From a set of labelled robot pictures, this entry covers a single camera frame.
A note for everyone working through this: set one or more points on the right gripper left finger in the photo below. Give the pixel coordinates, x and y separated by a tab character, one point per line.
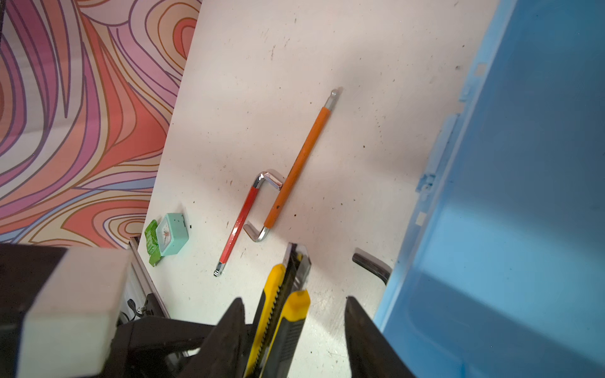
221	354

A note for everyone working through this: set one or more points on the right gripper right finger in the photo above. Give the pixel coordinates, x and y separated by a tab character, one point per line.
369	353

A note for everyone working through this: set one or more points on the yellow black utility knife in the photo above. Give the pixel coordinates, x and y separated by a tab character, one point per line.
280	317

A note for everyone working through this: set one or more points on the large black hex key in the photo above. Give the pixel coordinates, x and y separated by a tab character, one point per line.
373	265

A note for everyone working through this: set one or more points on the blue plastic tool box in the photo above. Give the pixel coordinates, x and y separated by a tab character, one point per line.
501	271

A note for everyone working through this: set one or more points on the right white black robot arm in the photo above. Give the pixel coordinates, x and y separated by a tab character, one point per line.
64	314

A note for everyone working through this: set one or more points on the small clock card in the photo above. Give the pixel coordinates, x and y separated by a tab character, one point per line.
171	234

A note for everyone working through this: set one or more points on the green packet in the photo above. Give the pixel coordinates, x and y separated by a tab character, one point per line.
152	244

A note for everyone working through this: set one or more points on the red handled hex key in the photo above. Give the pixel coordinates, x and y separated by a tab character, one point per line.
241	222

